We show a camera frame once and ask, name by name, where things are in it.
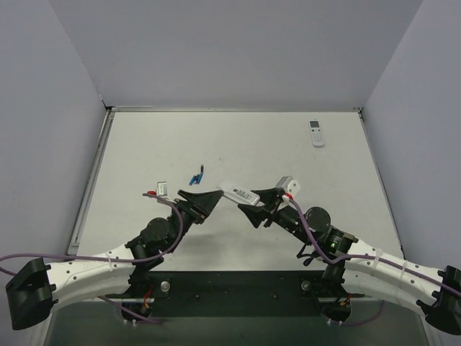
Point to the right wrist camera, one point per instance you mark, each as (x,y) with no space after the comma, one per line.
(289,186)

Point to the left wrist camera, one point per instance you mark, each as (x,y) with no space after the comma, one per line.
(161,190)

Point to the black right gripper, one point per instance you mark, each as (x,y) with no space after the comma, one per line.
(272,205)

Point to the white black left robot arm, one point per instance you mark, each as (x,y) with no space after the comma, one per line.
(44,284)

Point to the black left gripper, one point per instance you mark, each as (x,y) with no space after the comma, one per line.
(191,207)

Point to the small white remote control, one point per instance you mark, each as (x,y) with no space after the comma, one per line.
(316,134)

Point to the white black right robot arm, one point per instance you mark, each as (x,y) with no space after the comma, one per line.
(360,268)

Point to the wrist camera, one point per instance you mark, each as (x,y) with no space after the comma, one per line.
(289,186)
(161,190)

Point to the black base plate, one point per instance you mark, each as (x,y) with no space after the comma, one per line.
(232,293)

